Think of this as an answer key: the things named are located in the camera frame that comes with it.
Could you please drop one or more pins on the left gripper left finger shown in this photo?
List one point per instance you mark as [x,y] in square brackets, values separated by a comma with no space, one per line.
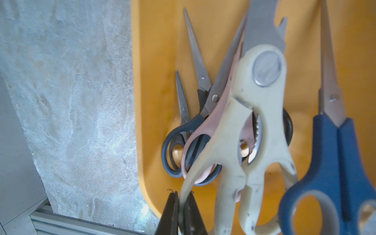
[168,224]

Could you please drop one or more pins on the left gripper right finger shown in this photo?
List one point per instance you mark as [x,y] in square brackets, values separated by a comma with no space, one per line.
[192,221]

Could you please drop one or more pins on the pink scissors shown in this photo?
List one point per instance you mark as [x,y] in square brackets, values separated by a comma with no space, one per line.
[205,124]

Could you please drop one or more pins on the cream kitchen shears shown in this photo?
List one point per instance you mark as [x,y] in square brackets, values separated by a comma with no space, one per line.
[258,88]

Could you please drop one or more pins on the yellow plastic storage box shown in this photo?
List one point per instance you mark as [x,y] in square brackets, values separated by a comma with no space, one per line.
[161,47]

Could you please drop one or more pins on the small grey scissors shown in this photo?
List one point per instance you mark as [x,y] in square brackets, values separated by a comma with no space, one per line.
[182,137]

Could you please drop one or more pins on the aluminium mounting rail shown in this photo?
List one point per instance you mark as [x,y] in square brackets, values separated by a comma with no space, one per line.
[48,223]

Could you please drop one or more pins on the dark grey handled scissors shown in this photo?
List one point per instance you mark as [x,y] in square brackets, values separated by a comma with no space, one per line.
[205,86]

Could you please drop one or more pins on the blue handled scissors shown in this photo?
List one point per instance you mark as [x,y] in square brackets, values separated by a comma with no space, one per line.
[336,176]

